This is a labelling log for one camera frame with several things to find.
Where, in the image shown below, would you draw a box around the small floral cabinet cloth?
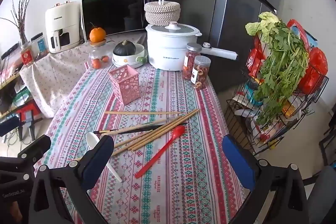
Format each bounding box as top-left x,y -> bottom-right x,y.
20,32 -> 148,119

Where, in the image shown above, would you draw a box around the jar of red dried fruit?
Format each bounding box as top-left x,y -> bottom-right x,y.
183,43 -> 202,80

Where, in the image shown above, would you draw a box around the white electric pot with handle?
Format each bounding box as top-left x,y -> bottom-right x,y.
145,21 -> 239,72

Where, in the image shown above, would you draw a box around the wooden shelf unit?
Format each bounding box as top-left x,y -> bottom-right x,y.
0,55 -> 36,121

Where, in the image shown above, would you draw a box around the pink perforated utensil holder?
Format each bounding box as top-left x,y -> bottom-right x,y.
108,65 -> 139,105

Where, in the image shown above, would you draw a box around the red snack packets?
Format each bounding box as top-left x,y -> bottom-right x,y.
246,40 -> 266,78

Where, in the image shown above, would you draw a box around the red plastic bag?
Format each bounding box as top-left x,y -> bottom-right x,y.
287,19 -> 329,94

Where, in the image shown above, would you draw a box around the black chopstick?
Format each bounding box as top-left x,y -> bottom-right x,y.
93,130 -> 156,134
101,123 -> 188,135

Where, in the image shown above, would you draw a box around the jar of dried fruit rings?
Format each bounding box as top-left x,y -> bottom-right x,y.
191,55 -> 212,90

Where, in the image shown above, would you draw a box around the red plastic spoon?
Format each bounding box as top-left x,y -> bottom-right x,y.
135,126 -> 186,179

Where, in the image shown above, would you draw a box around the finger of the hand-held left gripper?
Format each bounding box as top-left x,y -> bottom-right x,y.
17,134 -> 52,165
0,116 -> 21,137

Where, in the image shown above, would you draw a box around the white bowl with green handle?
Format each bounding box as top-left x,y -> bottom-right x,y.
112,43 -> 148,68

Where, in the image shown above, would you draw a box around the woven basket with lid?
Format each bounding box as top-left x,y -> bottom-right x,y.
143,0 -> 181,26

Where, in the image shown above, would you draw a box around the black microwave oven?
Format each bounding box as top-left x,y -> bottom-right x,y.
80,0 -> 169,44

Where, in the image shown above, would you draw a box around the dark green kabocha squash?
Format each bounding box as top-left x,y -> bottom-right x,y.
113,40 -> 137,56

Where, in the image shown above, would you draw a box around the glass jar with wooden lid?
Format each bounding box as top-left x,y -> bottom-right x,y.
89,40 -> 111,70

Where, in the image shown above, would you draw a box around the leafy green herbs bunch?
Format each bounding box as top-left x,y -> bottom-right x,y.
252,20 -> 311,125

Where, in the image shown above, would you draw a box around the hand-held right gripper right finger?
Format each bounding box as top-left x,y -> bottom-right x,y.
222,134 -> 315,224

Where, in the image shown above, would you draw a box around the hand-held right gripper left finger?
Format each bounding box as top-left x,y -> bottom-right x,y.
28,135 -> 114,224

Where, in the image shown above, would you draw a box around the black wire rack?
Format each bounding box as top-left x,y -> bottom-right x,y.
225,30 -> 330,156

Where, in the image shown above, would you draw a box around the bare twig bunch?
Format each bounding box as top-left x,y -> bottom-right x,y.
0,0 -> 35,44

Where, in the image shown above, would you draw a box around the clear container with black lid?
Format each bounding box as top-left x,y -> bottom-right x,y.
31,32 -> 48,55

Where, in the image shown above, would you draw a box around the white plastic spoon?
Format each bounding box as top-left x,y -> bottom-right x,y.
86,132 -> 123,183

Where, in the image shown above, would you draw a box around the grey refrigerator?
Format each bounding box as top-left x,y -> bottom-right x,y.
167,0 -> 283,94

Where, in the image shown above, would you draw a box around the orange fruit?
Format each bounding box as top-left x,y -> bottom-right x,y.
89,27 -> 107,43

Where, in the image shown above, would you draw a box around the striped patterned tablecloth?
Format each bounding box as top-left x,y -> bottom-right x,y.
34,61 -> 253,224

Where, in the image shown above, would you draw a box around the white air fryer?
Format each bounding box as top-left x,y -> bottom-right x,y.
44,1 -> 81,54

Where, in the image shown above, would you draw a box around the napa cabbage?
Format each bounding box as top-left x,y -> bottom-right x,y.
245,12 -> 280,43

